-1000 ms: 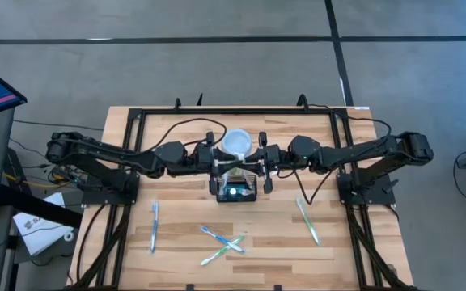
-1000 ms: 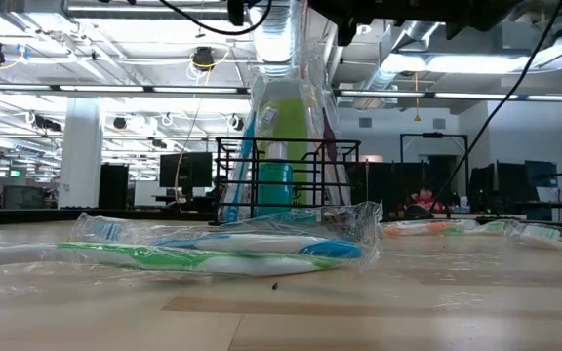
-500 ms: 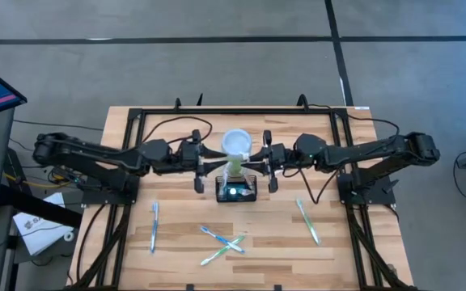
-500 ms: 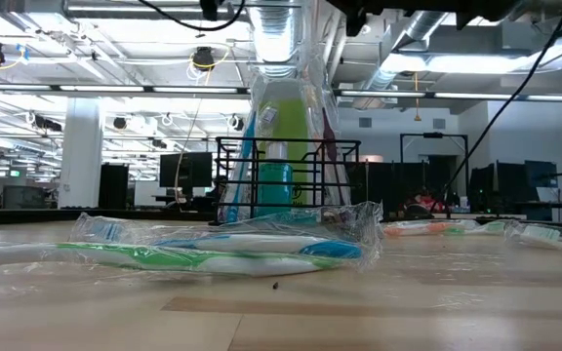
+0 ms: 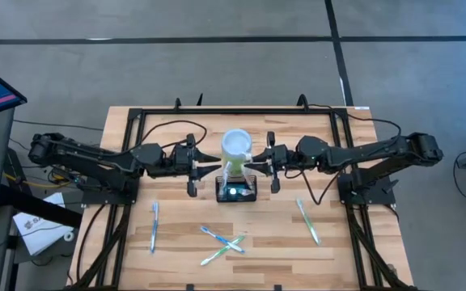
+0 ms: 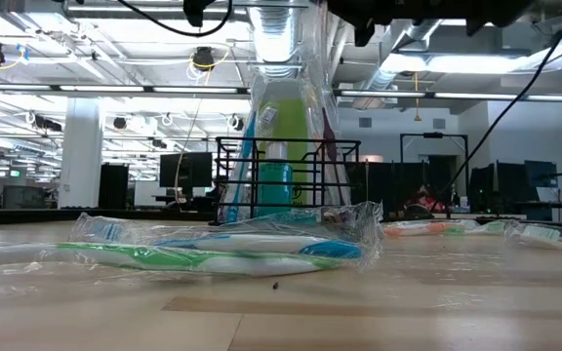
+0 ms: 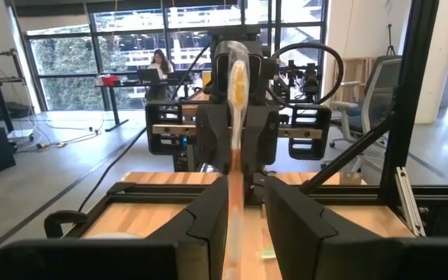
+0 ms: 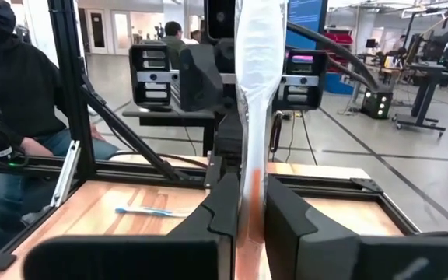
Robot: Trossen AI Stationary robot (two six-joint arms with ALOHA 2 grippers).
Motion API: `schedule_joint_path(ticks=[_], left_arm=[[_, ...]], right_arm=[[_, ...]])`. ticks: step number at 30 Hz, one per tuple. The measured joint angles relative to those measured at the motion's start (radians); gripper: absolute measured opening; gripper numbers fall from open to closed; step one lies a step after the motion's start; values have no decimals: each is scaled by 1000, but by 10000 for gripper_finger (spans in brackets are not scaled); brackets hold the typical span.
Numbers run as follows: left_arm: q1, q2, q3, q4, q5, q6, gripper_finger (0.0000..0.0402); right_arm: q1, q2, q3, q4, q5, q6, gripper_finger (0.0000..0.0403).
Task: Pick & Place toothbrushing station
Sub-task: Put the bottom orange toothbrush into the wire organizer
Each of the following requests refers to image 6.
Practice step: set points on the black table frame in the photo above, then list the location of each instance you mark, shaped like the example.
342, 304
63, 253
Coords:
27, 214

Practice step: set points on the blue mouthwash bottle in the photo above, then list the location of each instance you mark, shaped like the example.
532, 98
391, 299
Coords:
273, 190

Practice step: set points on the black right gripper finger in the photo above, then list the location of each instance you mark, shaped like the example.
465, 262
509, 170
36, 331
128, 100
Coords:
359, 10
364, 31

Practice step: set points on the grey equipment box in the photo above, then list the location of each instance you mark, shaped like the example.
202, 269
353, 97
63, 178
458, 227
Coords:
22, 197

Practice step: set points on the white building column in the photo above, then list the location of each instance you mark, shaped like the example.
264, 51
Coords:
81, 161

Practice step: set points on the orange toothbrush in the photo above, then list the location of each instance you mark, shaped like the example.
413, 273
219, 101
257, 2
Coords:
427, 227

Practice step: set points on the dark blue monitor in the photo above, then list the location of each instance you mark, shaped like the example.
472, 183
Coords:
542, 173

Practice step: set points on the black metal frame stand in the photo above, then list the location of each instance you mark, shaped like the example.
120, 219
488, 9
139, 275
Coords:
432, 135

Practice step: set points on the small dark crumb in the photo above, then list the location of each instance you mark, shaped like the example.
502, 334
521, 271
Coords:
276, 285

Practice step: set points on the black computer monitor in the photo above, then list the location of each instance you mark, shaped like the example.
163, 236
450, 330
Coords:
186, 170

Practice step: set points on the long ceiling light strip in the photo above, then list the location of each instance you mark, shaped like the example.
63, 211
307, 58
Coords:
188, 89

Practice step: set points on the person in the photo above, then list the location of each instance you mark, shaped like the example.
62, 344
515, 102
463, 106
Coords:
422, 202

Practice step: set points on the black cabinet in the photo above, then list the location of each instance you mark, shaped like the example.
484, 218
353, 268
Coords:
113, 185

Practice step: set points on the yellow hanging pendant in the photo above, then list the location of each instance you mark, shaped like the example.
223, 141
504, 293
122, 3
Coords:
416, 117

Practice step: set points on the silver ribbed air duct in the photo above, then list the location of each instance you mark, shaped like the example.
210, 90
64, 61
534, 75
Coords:
415, 34
273, 39

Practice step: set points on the green disinfecting wipes canister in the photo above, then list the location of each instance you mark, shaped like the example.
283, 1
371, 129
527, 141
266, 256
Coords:
288, 122

